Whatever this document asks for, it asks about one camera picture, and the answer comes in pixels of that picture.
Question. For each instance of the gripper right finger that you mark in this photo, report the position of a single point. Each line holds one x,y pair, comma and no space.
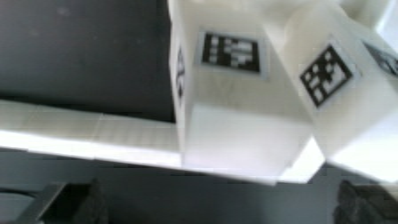
366,204

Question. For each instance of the white U-shaped fence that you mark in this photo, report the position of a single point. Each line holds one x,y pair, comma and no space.
89,133

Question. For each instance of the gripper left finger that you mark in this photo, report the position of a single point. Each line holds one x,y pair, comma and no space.
68,204

